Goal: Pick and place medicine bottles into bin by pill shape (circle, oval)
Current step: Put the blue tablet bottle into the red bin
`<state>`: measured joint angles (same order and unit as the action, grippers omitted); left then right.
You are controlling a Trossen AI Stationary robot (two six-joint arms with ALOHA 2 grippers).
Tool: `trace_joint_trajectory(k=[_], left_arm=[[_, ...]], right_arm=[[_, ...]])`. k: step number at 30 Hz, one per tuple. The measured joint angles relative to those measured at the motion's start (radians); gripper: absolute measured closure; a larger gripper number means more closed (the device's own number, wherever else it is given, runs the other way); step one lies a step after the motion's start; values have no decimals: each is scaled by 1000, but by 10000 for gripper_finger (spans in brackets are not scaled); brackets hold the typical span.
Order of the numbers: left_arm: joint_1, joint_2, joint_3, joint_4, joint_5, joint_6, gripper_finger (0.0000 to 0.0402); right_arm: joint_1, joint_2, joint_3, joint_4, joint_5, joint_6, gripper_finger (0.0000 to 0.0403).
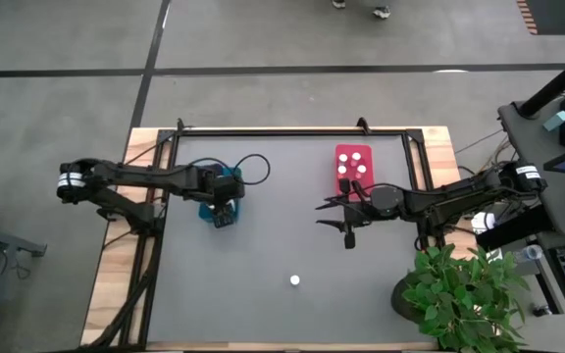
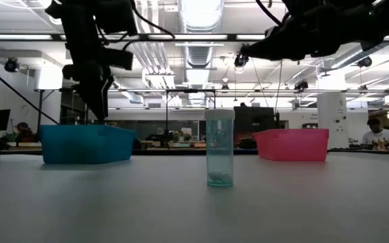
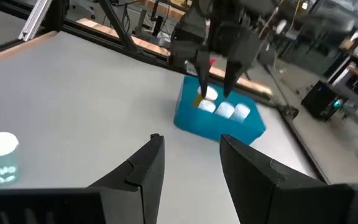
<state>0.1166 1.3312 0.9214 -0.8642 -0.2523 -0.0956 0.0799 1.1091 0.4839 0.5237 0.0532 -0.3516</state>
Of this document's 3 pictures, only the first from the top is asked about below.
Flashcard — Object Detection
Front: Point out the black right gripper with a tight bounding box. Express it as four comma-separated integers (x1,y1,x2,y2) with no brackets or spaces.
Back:
314,178,406,250

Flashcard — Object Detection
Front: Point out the blue plastic bin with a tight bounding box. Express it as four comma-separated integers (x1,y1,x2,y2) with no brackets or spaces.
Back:
198,165,242,226

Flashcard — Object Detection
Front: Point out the red plastic bin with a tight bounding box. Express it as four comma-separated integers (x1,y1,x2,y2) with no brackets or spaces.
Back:
334,143,376,203

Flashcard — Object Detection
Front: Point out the black plant pot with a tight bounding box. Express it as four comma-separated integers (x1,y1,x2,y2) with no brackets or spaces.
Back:
389,277,426,325

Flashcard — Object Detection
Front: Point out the green leafy plant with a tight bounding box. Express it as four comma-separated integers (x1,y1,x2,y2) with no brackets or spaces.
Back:
399,243,532,353

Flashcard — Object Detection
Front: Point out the clear plastic water bottle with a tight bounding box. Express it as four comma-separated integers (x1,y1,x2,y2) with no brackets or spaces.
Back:
511,243,543,264

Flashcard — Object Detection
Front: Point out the dark grey equipment cart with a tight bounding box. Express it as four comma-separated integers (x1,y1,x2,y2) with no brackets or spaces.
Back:
476,95,565,353

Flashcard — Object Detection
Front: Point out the small teal box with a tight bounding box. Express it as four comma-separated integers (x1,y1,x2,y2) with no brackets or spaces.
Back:
541,110,565,132

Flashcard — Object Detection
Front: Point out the black round pole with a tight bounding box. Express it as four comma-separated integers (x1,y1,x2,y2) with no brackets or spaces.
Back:
516,43,565,119

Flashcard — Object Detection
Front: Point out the dark mat red striped edge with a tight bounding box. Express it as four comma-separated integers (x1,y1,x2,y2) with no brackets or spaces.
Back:
515,0,565,35

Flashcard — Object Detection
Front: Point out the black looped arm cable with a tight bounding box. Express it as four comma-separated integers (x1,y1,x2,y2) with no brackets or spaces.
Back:
183,153,272,187

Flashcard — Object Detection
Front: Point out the black aluminium table frame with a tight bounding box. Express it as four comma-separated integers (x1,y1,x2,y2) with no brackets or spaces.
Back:
85,116,436,353

